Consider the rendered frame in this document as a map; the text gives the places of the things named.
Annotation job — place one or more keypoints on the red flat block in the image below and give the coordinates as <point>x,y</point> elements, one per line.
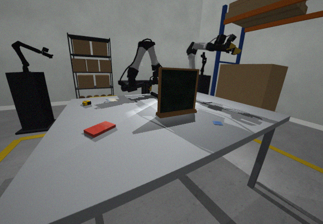
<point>99,129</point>

